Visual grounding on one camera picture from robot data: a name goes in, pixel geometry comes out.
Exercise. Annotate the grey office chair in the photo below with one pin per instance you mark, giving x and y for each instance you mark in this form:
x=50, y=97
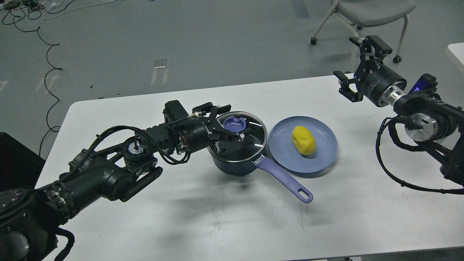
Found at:
x=358, y=14

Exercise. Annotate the dark blue saucepan purple handle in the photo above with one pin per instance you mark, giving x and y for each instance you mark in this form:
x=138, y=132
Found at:
x=262, y=162

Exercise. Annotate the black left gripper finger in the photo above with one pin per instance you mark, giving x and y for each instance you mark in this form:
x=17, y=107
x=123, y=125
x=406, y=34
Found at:
x=213, y=110
x=230, y=142

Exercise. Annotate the blue plate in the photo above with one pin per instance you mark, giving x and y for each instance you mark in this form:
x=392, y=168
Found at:
x=285, y=153

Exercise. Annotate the yellow potato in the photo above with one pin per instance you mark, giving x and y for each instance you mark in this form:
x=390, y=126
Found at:
x=303, y=140

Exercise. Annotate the silver floor outlet plate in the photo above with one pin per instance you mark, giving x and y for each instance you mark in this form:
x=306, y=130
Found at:
x=159, y=64

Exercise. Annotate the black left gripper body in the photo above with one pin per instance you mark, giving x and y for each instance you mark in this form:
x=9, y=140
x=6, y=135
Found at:
x=198, y=134

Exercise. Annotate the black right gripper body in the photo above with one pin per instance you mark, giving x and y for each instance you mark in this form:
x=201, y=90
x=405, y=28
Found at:
x=374, y=78

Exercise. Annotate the glass lid purple knob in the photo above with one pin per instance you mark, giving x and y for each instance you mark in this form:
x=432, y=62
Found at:
x=248, y=144

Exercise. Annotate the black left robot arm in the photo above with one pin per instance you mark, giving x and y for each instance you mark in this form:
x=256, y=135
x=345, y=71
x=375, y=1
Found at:
x=116, y=166

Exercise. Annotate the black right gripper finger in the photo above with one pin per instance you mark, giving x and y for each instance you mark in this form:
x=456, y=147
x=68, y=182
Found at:
x=345, y=90
x=372, y=46

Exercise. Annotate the white side table corner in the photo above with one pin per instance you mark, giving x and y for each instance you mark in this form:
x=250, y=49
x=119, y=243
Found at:
x=455, y=52

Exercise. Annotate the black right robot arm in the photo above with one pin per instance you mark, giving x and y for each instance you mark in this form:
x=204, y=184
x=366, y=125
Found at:
x=423, y=122

